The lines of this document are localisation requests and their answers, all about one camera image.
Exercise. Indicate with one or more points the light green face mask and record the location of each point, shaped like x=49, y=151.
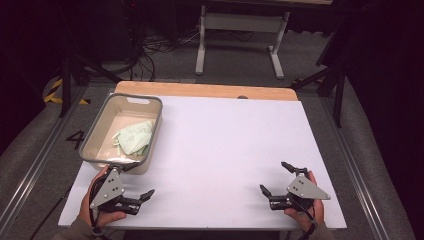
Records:
x=135, y=138

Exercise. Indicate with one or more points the person's left hand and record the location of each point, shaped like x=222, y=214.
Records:
x=106, y=218

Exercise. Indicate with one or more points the white table mat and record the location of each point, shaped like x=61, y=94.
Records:
x=206, y=150

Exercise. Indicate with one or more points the white metal desk frame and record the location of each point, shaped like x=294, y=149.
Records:
x=245, y=23

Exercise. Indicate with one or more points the beige plastic bin grey rim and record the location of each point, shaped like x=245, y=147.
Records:
x=100, y=140

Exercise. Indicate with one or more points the aluminium floor rail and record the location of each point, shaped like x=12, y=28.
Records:
x=360, y=173
x=36, y=166

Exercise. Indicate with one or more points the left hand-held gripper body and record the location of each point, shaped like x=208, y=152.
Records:
x=108, y=190

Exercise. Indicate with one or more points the grey table grommet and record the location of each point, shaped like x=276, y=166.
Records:
x=242, y=97

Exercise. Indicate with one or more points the black metal stand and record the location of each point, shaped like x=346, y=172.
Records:
x=338, y=96
x=65, y=83

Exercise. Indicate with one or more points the person's right hand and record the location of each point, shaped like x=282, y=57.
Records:
x=305, y=218

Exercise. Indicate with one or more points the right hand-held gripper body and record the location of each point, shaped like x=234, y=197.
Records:
x=305, y=190

